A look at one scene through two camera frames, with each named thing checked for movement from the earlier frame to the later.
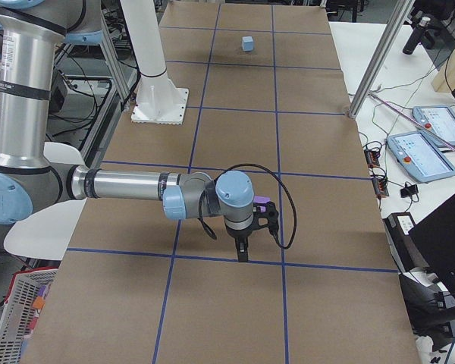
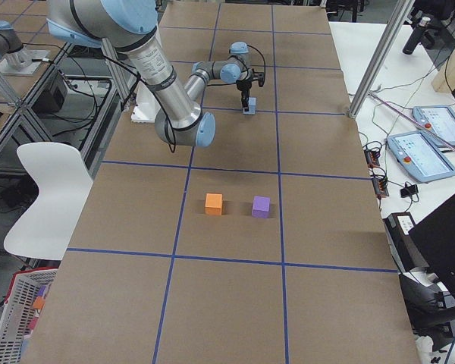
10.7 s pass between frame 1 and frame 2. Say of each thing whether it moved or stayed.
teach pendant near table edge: stayed
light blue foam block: moved
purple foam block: stayed
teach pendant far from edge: stayed
